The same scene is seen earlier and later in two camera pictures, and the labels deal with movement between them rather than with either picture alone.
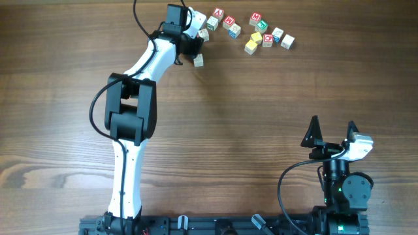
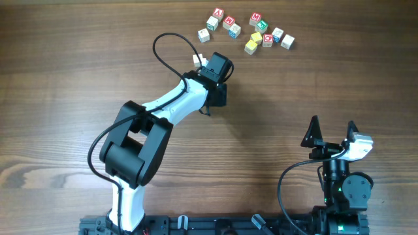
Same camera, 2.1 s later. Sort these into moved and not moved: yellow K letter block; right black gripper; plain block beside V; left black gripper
Moved: left black gripper
Not moved: plain block beside V; right black gripper; yellow K letter block
